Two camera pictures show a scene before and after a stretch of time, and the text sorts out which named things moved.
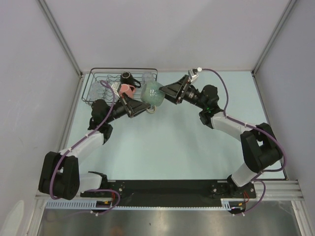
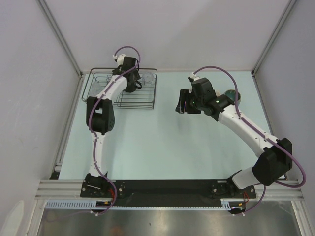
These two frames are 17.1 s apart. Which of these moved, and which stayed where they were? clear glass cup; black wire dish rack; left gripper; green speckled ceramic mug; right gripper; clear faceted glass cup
Moved: left gripper; green speckled ceramic mug; right gripper
Stayed: clear glass cup; black wire dish rack; clear faceted glass cup
